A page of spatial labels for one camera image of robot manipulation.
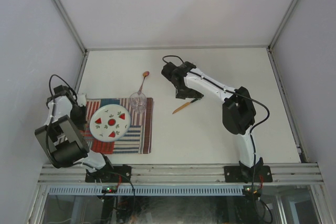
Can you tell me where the pink handled spoon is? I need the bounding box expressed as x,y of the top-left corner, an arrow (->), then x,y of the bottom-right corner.
137,71 -> 150,95

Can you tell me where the gold knife green handle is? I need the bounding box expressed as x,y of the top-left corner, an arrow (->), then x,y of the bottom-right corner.
172,99 -> 198,114

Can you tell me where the white watermelon pattern plate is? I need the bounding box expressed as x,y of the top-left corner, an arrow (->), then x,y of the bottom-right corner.
89,104 -> 131,143

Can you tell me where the clear drinking glass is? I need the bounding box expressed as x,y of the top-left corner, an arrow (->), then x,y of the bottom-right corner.
129,92 -> 146,114

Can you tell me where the striped patchwork placemat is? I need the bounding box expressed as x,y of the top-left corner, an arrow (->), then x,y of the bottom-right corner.
82,98 -> 154,154

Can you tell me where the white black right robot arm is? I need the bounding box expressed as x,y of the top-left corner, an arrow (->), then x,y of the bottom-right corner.
161,61 -> 261,182

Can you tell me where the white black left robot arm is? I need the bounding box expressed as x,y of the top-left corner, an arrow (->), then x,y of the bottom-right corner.
35,85 -> 115,182

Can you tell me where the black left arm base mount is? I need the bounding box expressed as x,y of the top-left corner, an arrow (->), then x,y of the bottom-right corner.
85,165 -> 132,183

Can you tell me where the grey slotted cable duct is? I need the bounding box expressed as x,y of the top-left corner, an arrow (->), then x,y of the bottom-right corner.
48,185 -> 244,196

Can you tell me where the black right camera cable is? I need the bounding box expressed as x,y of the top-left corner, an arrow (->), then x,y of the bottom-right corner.
162,55 -> 270,183

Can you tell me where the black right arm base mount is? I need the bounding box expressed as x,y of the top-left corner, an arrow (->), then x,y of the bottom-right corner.
224,165 -> 273,183

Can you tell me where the aluminium front rail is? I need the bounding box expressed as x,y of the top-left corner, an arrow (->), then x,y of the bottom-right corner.
38,163 -> 324,185

